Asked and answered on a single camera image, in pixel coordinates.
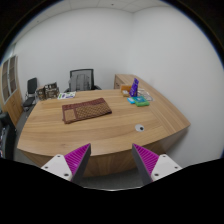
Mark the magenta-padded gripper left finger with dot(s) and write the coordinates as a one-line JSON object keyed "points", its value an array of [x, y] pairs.
{"points": [[77, 159]]}

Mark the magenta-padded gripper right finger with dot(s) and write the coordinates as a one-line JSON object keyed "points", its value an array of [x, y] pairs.
{"points": [[146, 160]]}

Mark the brown patterned towel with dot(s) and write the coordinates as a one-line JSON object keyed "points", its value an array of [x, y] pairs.
{"points": [[86, 110]]}

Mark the green box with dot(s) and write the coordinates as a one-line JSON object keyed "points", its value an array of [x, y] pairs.
{"points": [[142, 102]]}

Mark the small blue box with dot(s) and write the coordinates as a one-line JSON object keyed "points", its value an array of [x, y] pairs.
{"points": [[131, 100]]}

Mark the printed white paper sheet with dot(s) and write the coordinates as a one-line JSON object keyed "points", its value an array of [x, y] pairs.
{"points": [[66, 95]]}

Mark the large brown cardboard box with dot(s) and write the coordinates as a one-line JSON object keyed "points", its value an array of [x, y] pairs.
{"points": [[52, 93]]}

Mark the purple standing card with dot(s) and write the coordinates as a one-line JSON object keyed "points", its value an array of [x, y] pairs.
{"points": [[134, 88]]}

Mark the black sofa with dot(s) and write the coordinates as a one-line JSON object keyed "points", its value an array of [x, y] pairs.
{"points": [[6, 136]]}

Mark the orange box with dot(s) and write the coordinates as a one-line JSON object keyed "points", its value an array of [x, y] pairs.
{"points": [[125, 88]]}

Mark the dark brown cardboard box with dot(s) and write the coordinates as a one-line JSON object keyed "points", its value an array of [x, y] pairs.
{"points": [[40, 94]]}

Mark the grey backpack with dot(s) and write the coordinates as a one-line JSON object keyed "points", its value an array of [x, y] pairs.
{"points": [[82, 82]]}

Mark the flat black cardboard box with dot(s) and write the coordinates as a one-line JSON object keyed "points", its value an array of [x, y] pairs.
{"points": [[50, 86]]}

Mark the low wooden side cabinet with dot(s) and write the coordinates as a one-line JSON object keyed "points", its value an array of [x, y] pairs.
{"points": [[119, 81]]}

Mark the black mesh office chair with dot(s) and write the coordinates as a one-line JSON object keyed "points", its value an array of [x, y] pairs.
{"points": [[74, 75]]}

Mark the small black visitor chair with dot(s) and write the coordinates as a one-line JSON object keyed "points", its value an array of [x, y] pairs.
{"points": [[31, 86]]}

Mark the wooden cabinet with glass doors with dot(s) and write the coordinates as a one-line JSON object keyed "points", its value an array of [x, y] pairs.
{"points": [[11, 96]]}

